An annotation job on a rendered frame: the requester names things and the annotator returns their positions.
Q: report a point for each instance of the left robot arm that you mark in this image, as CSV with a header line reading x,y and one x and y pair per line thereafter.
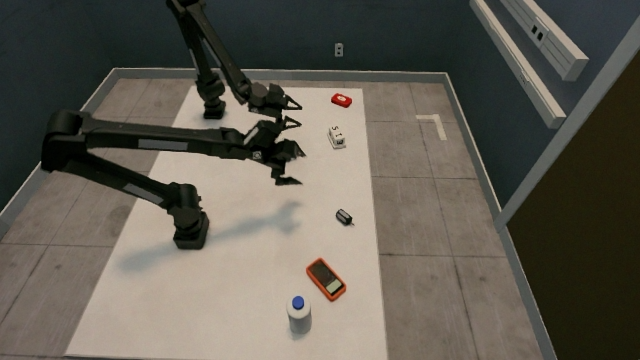
x,y
194,23

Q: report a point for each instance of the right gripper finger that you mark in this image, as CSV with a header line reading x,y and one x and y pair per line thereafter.
x,y
300,152
291,178

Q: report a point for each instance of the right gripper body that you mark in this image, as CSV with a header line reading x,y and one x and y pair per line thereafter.
x,y
275,173

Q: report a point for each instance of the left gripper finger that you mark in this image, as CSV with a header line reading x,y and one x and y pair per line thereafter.
x,y
288,119
288,108

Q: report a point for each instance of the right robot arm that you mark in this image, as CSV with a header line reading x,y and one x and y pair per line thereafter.
x,y
64,151

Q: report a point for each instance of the white number cube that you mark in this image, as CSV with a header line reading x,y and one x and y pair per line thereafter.
x,y
333,129
338,138

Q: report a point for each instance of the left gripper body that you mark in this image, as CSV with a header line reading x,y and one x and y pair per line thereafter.
x,y
282,107

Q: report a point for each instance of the white bottle with blue cap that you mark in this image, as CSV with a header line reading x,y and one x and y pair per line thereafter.
x,y
299,313

